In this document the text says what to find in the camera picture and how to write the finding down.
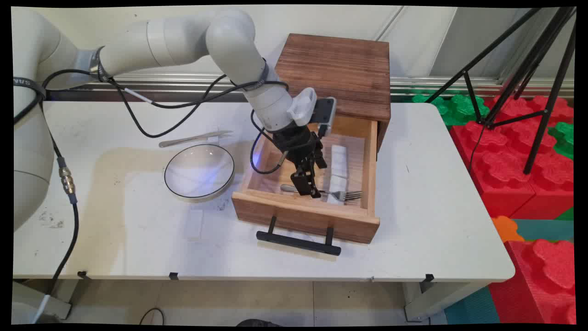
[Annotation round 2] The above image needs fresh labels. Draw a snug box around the red foam block stack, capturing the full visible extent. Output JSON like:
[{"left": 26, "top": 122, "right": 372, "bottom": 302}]
[{"left": 448, "top": 96, "right": 575, "bottom": 219}]

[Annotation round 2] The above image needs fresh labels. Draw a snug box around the orange foam puzzle piece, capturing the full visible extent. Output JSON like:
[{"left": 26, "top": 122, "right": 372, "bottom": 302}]
[{"left": 491, "top": 216, "right": 525, "bottom": 243}]

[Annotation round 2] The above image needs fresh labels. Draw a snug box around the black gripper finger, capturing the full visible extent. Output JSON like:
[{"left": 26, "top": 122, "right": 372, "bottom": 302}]
[
  {"left": 308, "top": 156, "right": 322, "bottom": 200},
  {"left": 290, "top": 167, "right": 311, "bottom": 196}
]

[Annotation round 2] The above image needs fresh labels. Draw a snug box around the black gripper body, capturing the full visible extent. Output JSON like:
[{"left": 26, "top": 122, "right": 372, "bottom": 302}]
[{"left": 273, "top": 123, "right": 328, "bottom": 173}]

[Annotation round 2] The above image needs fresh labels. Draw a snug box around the white bowl black rim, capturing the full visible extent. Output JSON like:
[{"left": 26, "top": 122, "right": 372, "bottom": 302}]
[{"left": 164, "top": 144, "right": 235, "bottom": 202}]

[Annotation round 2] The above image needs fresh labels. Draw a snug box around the black floor cable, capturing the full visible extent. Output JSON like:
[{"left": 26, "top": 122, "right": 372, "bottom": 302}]
[{"left": 139, "top": 307, "right": 165, "bottom": 326}]

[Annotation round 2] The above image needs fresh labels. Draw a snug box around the green foam puzzle piece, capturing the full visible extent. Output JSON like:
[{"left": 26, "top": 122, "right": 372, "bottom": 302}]
[{"left": 547, "top": 121, "right": 575, "bottom": 160}]

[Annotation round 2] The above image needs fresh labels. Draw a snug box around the dark wooden cabinet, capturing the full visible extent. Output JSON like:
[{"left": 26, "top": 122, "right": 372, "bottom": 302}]
[{"left": 274, "top": 33, "right": 391, "bottom": 161}]

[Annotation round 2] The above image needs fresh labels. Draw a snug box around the silver table knife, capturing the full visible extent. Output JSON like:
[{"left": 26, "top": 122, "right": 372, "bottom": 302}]
[{"left": 158, "top": 131, "right": 234, "bottom": 148}]

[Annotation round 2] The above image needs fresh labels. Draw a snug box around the black tripod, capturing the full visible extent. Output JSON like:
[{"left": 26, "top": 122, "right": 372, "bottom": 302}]
[{"left": 425, "top": 7, "right": 577, "bottom": 175}]

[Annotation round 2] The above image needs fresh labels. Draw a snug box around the light wooden drawer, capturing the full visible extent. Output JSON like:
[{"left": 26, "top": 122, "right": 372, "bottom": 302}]
[{"left": 232, "top": 108, "right": 381, "bottom": 244}]

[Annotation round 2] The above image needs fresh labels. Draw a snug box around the silver fork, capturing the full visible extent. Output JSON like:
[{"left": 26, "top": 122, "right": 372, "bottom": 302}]
[{"left": 281, "top": 184, "right": 363, "bottom": 203}]

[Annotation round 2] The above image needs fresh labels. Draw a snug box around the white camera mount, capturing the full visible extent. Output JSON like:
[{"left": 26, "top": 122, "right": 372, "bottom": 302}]
[{"left": 287, "top": 87, "right": 318, "bottom": 127}]

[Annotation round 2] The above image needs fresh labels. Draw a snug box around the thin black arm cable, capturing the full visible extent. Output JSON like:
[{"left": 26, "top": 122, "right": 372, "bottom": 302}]
[{"left": 40, "top": 69, "right": 291, "bottom": 176}]

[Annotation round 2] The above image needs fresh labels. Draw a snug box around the aluminium wall rail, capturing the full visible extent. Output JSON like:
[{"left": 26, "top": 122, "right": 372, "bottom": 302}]
[{"left": 46, "top": 71, "right": 575, "bottom": 98}]

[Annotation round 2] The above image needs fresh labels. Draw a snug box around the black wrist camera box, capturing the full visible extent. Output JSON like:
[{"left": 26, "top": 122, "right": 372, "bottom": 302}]
[{"left": 314, "top": 97, "right": 337, "bottom": 138}]

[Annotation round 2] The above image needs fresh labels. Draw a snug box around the black drawer handle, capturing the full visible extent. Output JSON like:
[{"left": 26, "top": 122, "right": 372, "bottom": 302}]
[{"left": 256, "top": 216, "right": 342, "bottom": 256}]

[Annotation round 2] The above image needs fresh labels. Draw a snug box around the teal foam mat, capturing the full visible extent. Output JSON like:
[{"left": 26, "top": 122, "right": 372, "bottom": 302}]
[
  {"left": 512, "top": 219, "right": 575, "bottom": 242},
  {"left": 443, "top": 287, "right": 501, "bottom": 325}
]

